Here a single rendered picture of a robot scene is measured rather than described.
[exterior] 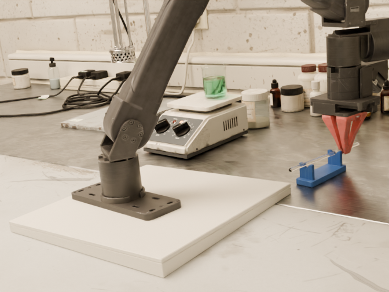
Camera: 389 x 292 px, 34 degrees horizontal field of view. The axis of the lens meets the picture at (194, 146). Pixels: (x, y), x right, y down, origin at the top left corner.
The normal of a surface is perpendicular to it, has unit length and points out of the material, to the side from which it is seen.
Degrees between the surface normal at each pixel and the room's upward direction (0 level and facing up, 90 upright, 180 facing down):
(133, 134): 88
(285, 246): 0
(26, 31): 90
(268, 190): 2
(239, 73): 90
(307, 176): 90
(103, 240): 2
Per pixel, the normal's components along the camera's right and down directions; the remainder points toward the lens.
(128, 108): 0.31, 0.20
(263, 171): -0.10, -0.96
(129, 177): 0.53, 0.15
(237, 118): 0.74, 0.12
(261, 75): -0.62, 0.28
